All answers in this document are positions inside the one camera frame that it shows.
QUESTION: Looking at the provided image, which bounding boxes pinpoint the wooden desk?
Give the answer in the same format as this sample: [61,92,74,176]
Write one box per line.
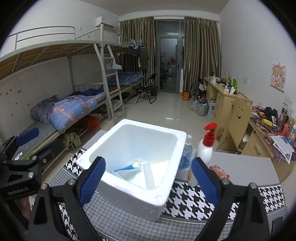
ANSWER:
[203,77,295,182]

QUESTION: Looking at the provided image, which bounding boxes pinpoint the red snack packet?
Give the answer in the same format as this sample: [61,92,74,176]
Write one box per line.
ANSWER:
[209,165,230,179]

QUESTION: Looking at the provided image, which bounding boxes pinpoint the white papers on desk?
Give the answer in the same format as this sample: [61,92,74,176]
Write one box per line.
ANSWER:
[271,136,294,164]

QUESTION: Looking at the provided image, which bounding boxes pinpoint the blue plaid quilt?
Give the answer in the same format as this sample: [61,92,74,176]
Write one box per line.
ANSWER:
[30,88,105,133]

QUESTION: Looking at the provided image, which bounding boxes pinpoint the white styrofoam box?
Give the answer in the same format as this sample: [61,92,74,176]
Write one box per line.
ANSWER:
[77,119,187,222]

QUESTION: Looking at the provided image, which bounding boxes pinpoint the left brown curtain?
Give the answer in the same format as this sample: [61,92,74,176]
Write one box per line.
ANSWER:
[119,16,156,77]

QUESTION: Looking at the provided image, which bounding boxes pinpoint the houndstooth table mat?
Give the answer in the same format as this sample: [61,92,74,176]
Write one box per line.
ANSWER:
[48,148,287,240]

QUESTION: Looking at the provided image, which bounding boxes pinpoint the right hand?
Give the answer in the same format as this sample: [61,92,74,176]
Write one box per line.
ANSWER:
[15,196,32,220]

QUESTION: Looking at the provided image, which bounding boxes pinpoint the white air conditioner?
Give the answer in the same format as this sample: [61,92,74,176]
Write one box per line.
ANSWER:
[96,16,116,29]

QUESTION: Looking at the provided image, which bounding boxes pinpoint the white lotion pump bottle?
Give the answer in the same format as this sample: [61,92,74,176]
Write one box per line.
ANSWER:
[187,123,217,187]

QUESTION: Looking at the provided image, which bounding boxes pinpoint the blue face mask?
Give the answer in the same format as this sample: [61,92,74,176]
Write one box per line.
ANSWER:
[111,158,142,181]

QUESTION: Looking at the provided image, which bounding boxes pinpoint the anime girl wall picture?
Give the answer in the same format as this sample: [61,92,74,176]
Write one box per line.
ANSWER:
[270,63,287,92]

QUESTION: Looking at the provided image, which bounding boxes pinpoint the metal bunk bed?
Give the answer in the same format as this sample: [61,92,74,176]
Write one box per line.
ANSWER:
[1,24,143,160]

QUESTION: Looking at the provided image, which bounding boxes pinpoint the brown curtain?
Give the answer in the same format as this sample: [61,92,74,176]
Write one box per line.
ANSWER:
[119,16,156,77]
[183,16,221,91]

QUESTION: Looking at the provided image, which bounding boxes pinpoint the orange bucket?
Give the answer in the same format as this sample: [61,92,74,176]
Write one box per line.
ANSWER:
[183,91,190,101]

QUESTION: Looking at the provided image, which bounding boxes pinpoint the black folding chair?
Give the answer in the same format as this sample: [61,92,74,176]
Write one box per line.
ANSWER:
[136,73,158,104]

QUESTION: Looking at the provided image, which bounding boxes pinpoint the right brown curtain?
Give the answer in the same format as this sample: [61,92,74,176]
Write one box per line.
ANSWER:
[183,16,221,91]

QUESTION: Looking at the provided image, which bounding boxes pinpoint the blue liquid clear bottle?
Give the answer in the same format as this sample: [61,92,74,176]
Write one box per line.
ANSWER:
[178,135,193,170]

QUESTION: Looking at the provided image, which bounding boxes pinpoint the glass balcony door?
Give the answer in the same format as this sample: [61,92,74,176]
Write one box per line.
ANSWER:
[156,19,185,93]

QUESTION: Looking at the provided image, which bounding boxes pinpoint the wooden smiley chair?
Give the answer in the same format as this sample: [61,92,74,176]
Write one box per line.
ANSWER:
[216,97,251,154]

